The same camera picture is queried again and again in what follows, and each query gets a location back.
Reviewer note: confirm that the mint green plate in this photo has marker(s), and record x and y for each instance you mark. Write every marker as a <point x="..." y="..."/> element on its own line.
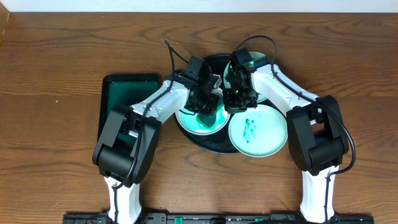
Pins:
<point x="259" y="56"/>
<point x="258" y="132"/>

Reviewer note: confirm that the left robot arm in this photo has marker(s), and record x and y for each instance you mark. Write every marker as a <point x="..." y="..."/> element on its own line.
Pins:
<point x="126" y="145"/>

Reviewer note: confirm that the mint green plate rear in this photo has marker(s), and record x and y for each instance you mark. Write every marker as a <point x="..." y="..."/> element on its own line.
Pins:
<point x="259" y="56"/>

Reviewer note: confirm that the black rectangular water tray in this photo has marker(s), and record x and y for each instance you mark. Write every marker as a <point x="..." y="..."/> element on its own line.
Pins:
<point x="125" y="89"/>

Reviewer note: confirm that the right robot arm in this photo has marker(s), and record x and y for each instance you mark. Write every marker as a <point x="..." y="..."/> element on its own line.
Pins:
<point x="317" y="137"/>

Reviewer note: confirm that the black round tray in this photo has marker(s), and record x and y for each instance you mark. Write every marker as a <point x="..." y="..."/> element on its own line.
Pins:
<point x="218" y="142"/>

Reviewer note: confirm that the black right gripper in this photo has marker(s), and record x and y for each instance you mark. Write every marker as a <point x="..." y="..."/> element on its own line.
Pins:
<point x="231" y="106"/>

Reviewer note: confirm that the white plate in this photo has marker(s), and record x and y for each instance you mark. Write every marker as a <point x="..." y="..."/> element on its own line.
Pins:
<point x="188" y="120"/>

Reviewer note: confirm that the green scrubbing sponge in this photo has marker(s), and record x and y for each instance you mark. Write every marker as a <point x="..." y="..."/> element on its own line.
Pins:
<point x="206" y="121"/>

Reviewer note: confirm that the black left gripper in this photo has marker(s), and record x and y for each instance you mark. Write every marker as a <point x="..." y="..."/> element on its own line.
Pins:
<point x="199" y="106"/>

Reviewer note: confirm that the mint green plate front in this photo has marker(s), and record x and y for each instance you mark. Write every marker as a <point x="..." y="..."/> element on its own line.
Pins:
<point x="258" y="132"/>

